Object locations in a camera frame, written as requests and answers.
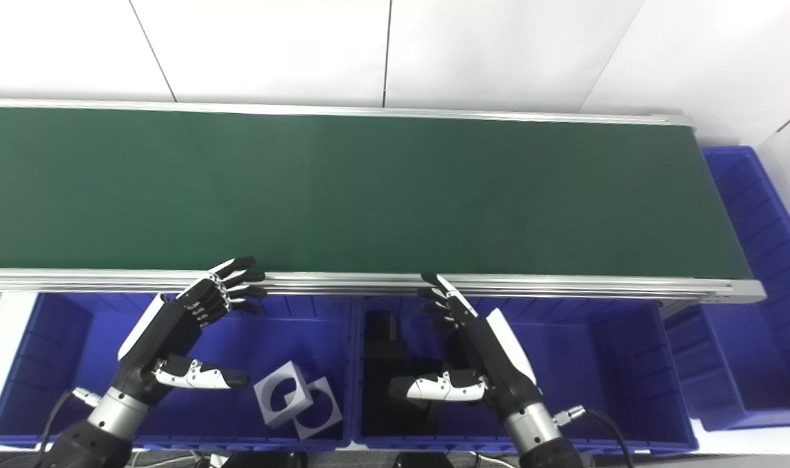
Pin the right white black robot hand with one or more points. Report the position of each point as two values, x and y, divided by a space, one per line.
492 351

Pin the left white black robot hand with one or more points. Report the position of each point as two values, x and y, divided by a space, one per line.
167 328

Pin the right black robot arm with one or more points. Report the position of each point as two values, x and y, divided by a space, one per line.
531 429

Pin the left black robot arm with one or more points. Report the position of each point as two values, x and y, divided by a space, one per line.
112 416

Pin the blue bin with black part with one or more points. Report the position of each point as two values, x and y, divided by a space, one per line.
596 370

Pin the black block part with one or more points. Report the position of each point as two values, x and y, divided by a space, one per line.
385 344

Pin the blue bin with white parts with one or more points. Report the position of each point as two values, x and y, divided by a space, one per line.
63 364

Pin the white square part round hole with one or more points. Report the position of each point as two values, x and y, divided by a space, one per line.
268 404
329 403

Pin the green conveyor belt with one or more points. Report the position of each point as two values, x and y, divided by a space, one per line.
381 195

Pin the empty blue plastic bin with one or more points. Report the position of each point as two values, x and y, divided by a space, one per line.
752 312

